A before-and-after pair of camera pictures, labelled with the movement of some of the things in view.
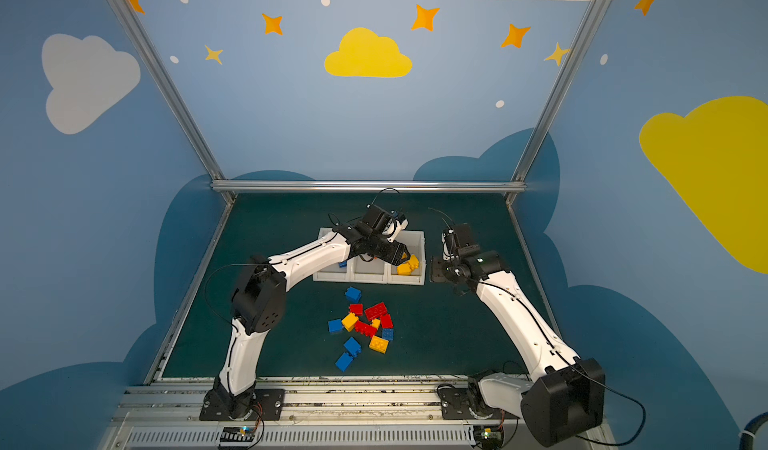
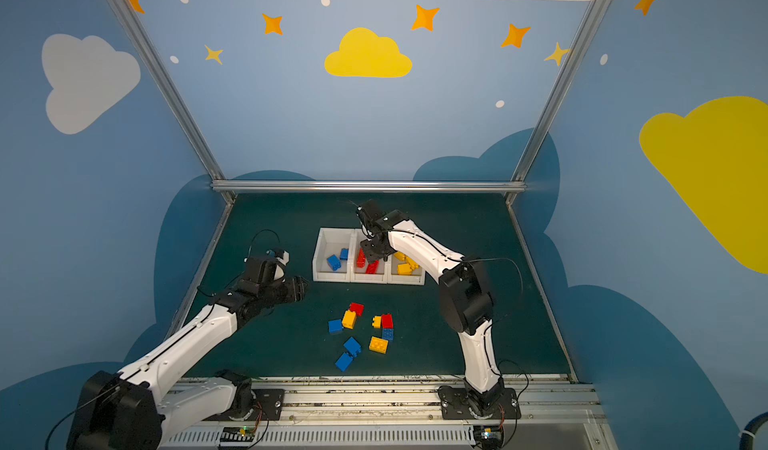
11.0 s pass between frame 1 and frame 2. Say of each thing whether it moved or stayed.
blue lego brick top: moved
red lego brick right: stayed
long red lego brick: moved
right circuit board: stayed
